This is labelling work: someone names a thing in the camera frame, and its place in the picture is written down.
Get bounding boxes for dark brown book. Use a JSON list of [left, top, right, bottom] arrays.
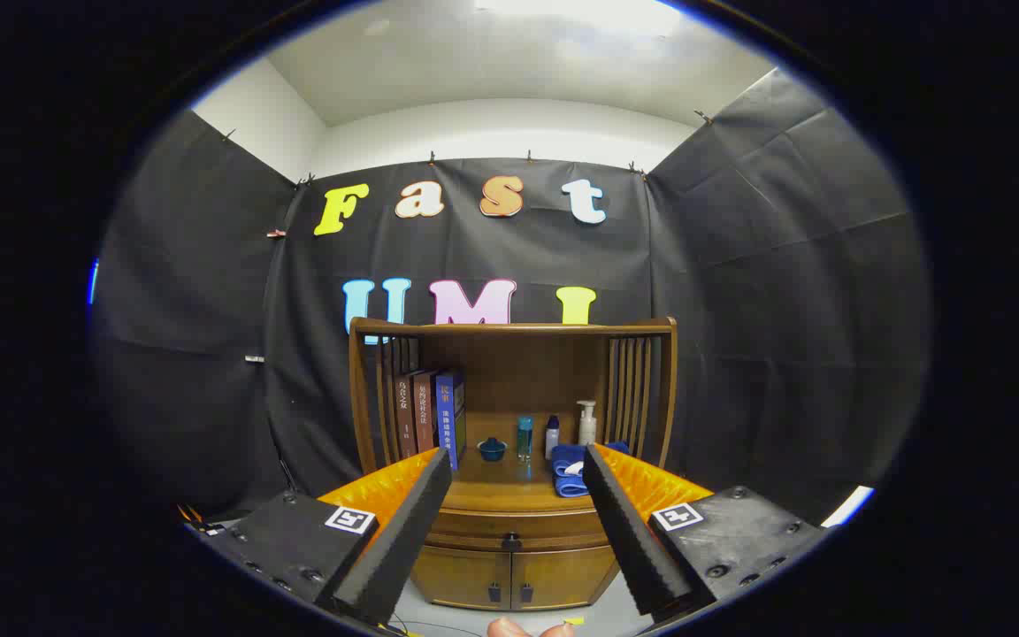
[[393, 372, 418, 459]]

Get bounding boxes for wooden cabinet door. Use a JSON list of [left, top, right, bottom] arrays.
[[511, 546, 621, 611], [410, 544, 512, 611]]

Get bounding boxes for reddish brown book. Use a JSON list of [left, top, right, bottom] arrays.
[[412, 370, 439, 454]]

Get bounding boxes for wooden countertop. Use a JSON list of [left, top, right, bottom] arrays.
[[435, 442, 603, 516]]

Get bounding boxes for wooden cabinet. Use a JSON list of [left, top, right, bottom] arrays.
[[349, 317, 678, 613]]

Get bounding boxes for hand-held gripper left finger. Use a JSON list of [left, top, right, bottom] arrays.
[[184, 447, 455, 627]]

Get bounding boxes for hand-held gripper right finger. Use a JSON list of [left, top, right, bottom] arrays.
[[582, 443, 829, 625]]

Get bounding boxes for blue book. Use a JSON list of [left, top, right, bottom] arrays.
[[435, 372, 468, 472]]

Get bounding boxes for blue towel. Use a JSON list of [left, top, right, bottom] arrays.
[[550, 441, 630, 498]]

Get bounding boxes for wooden drawer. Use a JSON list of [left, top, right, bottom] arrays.
[[428, 507, 613, 553]]

